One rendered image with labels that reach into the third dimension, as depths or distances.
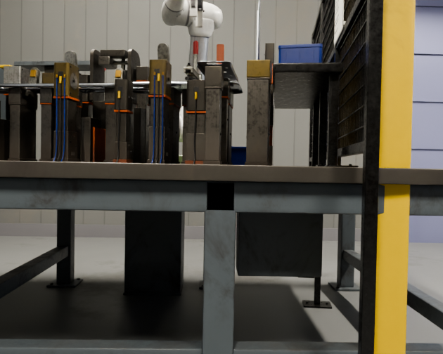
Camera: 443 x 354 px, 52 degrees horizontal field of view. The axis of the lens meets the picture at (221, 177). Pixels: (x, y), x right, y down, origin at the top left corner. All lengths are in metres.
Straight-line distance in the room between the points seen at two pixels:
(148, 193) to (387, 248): 0.62
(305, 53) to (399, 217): 0.80
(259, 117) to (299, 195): 0.48
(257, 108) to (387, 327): 0.79
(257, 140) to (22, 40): 3.57
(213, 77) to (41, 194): 0.57
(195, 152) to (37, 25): 3.49
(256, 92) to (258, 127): 0.12
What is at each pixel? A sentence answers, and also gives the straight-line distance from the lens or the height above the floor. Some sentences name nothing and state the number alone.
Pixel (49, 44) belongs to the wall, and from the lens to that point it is 4.74.
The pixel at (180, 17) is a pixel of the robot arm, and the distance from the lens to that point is 2.50.
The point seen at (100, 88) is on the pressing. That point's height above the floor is 1.00.
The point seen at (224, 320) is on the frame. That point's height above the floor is 0.31.
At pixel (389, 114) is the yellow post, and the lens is 1.23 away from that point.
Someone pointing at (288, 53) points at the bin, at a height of 1.13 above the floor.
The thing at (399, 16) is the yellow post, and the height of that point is 1.08.
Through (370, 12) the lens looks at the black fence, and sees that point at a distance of 1.14.
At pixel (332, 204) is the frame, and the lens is 1.18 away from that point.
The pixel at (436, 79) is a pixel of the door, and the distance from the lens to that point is 4.87.
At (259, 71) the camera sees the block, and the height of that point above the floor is 1.02.
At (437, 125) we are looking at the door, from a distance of 4.82.
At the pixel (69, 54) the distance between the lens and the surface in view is 1.77.
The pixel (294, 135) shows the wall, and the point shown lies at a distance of 4.42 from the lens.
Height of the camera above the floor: 0.70
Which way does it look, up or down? 1 degrees down
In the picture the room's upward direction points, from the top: 1 degrees clockwise
